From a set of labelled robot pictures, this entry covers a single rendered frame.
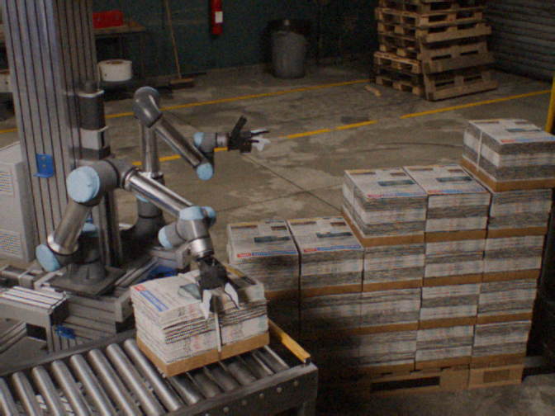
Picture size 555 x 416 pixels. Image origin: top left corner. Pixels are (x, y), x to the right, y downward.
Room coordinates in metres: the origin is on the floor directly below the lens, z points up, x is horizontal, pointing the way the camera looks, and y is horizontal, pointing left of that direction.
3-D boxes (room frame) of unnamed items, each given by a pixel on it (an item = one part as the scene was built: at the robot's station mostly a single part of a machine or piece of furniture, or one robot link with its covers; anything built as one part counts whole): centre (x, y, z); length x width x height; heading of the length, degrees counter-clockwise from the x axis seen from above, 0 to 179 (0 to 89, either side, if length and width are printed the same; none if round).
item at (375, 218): (3.07, -0.49, 0.95); 0.38 x 0.29 x 0.23; 10
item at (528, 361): (3.02, -0.92, 0.05); 1.05 x 0.10 x 0.04; 100
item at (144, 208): (3.07, 0.59, 0.98); 0.13 x 0.12 x 0.14; 4
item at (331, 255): (3.05, -0.36, 0.42); 1.17 x 0.39 x 0.83; 100
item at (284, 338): (2.23, 0.00, 0.81); 0.43 x 0.03 x 0.02; 31
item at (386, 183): (3.07, -0.49, 1.06); 0.37 x 0.29 x 0.01; 10
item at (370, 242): (3.07, -0.49, 0.86); 0.38 x 0.29 x 0.04; 10
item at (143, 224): (3.06, 0.59, 0.87); 0.15 x 0.15 x 0.10
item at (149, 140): (3.20, 0.60, 1.19); 0.15 x 0.12 x 0.55; 4
